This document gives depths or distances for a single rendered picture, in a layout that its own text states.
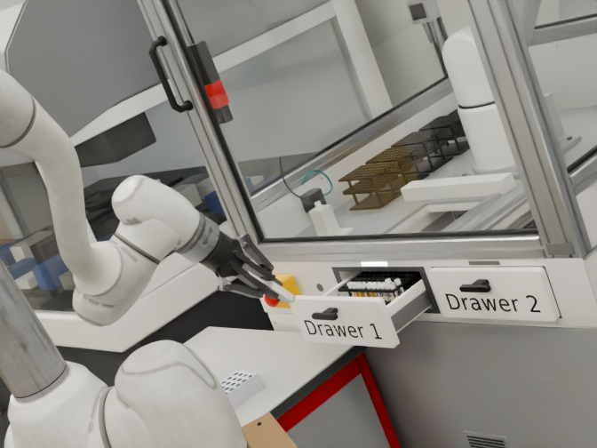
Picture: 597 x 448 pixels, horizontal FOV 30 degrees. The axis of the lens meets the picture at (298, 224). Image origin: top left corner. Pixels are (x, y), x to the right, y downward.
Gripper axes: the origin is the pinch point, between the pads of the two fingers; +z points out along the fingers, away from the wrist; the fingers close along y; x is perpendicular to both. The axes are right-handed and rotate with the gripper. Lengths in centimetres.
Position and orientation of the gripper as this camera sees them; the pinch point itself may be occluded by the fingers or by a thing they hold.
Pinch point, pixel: (278, 292)
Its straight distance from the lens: 228.4
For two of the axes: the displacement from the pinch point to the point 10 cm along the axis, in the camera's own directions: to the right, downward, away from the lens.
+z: 6.8, 4.9, 5.4
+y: 3.4, -8.7, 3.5
